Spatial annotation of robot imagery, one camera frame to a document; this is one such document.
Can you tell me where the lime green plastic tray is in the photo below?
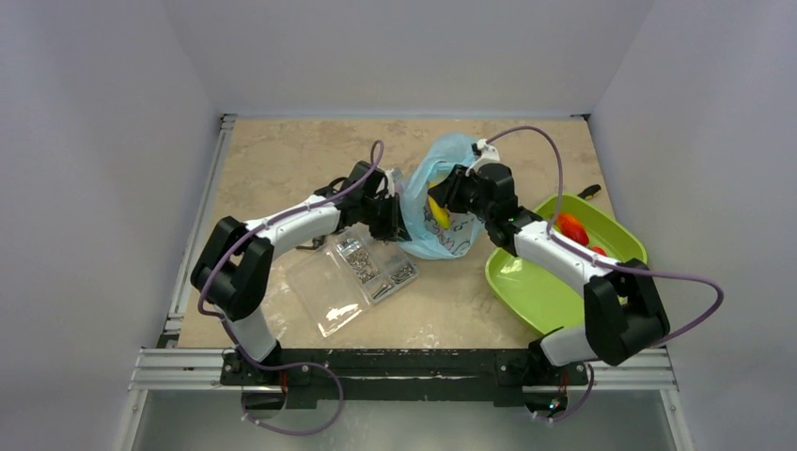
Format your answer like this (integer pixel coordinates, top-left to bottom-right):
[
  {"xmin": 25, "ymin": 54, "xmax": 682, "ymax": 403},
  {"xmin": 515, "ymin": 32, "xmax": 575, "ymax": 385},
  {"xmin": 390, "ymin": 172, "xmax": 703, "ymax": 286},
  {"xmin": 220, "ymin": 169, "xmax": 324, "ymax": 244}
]
[{"xmin": 485, "ymin": 194, "xmax": 648, "ymax": 334}]

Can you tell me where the aluminium front rail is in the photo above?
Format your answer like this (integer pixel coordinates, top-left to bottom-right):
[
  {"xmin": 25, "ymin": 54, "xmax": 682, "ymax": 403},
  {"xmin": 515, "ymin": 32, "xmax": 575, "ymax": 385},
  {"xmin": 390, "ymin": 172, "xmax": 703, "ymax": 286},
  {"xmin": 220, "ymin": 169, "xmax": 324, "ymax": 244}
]
[{"xmin": 128, "ymin": 349, "xmax": 678, "ymax": 391}]

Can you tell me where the black metal clamp tool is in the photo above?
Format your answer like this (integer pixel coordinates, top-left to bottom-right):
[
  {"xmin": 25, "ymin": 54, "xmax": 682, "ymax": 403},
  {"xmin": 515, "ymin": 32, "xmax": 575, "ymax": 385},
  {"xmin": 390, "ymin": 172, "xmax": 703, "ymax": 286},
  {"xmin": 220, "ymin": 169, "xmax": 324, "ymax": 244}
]
[{"xmin": 295, "ymin": 235, "xmax": 327, "ymax": 251}]

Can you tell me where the black yellow screwdriver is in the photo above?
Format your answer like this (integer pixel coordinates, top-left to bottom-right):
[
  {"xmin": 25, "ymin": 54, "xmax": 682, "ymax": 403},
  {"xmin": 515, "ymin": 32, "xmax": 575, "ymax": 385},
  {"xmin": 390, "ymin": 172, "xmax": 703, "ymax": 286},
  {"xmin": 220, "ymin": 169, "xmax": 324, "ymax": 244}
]
[{"xmin": 577, "ymin": 184, "xmax": 602, "ymax": 200}]

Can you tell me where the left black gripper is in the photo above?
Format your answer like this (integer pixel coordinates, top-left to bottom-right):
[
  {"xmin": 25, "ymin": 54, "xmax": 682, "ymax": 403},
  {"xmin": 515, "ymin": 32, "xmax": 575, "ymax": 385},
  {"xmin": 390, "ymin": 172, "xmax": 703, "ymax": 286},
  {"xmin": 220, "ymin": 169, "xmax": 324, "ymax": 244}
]
[{"xmin": 359, "ymin": 192, "xmax": 412, "ymax": 244}]

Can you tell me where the clear plastic screw box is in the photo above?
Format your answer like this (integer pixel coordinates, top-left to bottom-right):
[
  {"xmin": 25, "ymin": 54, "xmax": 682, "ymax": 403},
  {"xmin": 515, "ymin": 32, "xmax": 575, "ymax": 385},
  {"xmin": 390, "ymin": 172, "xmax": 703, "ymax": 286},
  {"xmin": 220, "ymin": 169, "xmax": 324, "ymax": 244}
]
[{"xmin": 287, "ymin": 225, "xmax": 418, "ymax": 338}]

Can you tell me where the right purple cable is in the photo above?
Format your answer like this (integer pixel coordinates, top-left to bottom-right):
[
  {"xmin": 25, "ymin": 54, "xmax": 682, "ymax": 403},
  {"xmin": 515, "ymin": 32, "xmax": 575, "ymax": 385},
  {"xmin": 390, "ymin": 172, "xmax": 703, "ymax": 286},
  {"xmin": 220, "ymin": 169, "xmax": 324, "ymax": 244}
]
[{"xmin": 482, "ymin": 125, "xmax": 726, "ymax": 425}]

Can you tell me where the red fake strawberry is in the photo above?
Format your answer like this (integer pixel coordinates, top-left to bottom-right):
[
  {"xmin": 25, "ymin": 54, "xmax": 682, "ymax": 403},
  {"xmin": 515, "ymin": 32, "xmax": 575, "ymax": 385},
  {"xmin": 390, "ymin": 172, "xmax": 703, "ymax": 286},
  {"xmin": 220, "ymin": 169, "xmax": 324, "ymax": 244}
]
[{"xmin": 589, "ymin": 246, "xmax": 608, "ymax": 257}]

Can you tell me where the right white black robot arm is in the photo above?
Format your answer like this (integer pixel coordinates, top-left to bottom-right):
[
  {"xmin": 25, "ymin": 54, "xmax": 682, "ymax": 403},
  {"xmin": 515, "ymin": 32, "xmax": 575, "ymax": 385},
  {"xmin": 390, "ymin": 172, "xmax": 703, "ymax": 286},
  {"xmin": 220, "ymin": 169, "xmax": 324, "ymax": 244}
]
[{"xmin": 429, "ymin": 163, "xmax": 670, "ymax": 382}]

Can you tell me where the yellow fake banana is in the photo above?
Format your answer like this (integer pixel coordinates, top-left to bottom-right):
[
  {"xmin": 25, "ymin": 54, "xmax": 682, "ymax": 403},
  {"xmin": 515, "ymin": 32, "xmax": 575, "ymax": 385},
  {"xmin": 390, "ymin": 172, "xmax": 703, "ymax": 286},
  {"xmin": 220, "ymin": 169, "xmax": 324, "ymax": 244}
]
[{"xmin": 428, "ymin": 183, "xmax": 451, "ymax": 230}]

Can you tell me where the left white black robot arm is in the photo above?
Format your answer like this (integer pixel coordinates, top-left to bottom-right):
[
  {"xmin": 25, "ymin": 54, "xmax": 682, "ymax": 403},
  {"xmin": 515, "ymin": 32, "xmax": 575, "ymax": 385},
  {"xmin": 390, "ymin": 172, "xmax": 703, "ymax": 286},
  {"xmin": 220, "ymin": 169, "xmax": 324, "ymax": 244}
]
[{"xmin": 190, "ymin": 161, "xmax": 407, "ymax": 384}]

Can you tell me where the light blue plastic bag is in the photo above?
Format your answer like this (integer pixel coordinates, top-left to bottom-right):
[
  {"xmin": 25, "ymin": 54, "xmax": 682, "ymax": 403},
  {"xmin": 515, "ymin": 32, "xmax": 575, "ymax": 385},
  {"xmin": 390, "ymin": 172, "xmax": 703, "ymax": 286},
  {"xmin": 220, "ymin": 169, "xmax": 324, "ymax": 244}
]
[{"xmin": 399, "ymin": 132, "xmax": 485, "ymax": 260}]

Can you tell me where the purple cable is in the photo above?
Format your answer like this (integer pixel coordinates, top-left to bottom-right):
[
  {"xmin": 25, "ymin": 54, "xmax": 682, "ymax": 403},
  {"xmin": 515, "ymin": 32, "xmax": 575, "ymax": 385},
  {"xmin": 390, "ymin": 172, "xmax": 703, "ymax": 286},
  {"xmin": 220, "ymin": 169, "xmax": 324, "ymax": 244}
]
[
  {"xmin": 482, "ymin": 125, "xmax": 726, "ymax": 425},
  {"xmin": 196, "ymin": 139, "xmax": 386, "ymax": 437}
]

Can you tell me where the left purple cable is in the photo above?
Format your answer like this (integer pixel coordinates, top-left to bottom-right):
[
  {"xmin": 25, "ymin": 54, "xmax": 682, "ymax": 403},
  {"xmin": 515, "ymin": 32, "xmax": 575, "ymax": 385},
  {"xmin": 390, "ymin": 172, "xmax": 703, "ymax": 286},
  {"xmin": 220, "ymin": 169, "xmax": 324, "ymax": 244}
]
[{"xmin": 196, "ymin": 139, "xmax": 386, "ymax": 437}]

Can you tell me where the red orange fake fruit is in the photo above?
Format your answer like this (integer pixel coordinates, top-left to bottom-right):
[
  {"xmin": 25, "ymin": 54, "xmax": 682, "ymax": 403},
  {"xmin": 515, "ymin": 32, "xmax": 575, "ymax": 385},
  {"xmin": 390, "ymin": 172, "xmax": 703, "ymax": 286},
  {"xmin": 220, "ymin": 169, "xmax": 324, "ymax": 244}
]
[{"xmin": 555, "ymin": 213, "xmax": 590, "ymax": 247}]

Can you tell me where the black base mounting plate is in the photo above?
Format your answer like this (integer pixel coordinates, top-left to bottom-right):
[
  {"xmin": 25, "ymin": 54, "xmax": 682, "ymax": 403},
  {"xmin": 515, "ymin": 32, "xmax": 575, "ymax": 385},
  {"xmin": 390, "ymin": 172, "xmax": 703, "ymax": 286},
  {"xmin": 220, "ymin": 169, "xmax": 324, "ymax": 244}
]
[{"xmin": 220, "ymin": 349, "xmax": 589, "ymax": 411}]

